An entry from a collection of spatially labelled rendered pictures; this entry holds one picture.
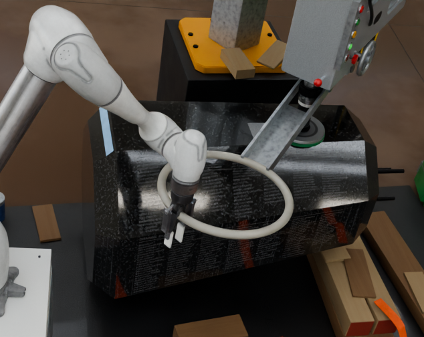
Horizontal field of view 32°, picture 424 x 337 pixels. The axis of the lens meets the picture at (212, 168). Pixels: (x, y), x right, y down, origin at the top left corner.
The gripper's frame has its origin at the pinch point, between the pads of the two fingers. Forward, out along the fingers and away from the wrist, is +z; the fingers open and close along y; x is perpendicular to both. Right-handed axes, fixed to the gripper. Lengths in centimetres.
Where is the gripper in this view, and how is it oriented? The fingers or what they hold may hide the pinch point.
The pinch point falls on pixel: (174, 235)
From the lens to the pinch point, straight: 253.1
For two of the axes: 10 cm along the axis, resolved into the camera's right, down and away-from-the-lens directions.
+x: -6.9, -5.1, 5.1
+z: -1.8, 8.1, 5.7
